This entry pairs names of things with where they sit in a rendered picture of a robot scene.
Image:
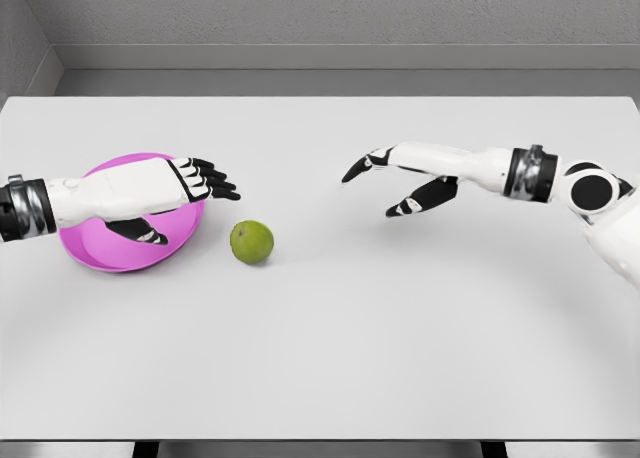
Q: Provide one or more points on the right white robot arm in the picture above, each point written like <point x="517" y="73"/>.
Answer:
<point x="550" y="183"/>

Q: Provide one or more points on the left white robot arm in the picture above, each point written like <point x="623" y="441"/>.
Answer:
<point x="45" y="205"/>

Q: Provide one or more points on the green apple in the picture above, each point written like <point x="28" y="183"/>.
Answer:
<point x="251" y="242"/>

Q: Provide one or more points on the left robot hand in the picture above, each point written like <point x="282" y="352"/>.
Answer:
<point x="145" y="185"/>

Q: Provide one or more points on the pink plate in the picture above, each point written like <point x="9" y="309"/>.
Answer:
<point x="130" y="255"/>

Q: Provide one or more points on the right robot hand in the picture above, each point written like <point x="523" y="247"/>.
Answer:
<point x="425" y="165"/>

